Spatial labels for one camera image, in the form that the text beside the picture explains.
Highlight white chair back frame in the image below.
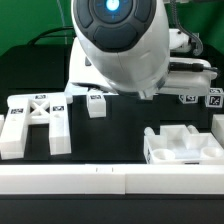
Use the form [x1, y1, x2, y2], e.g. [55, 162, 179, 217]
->
[0, 92, 73, 160]

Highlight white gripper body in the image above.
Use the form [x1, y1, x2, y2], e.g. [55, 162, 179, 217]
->
[157, 28, 218, 96]

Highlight white tagged cube right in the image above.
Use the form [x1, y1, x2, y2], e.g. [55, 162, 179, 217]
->
[205, 88, 224, 108]

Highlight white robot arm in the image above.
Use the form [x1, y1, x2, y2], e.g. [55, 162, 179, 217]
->
[69, 0, 218, 100]

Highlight white tagged cube left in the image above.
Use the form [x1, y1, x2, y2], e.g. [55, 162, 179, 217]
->
[179, 95, 198, 104]

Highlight white front rail bar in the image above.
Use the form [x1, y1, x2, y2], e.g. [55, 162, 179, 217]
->
[0, 164, 224, 195]

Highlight white tagged cube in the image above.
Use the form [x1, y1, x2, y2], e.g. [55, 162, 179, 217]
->
[179, 95, 198, 104]
[205, 88, 224, 108]

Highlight white flat tag plate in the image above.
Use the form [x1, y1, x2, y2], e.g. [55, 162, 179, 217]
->
[64, 81, 101, 97]

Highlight white block right edge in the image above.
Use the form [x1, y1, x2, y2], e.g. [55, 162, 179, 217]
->
[211, 114, 224, 148]

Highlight black cable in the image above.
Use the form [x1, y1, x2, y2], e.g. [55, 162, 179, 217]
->
[26, 25, 75, 46]

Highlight white chair seat part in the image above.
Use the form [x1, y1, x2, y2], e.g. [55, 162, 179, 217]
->
[143, 125, 224, 165]

